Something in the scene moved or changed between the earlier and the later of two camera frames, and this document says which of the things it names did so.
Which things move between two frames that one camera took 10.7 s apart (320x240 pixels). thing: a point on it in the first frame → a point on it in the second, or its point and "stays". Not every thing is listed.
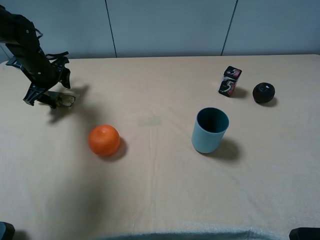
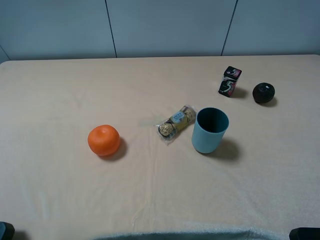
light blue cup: [210, 125] stays
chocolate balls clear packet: [62, 99] → [168, 130]
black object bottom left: [7, 231] stays
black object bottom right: [305, 233] stays
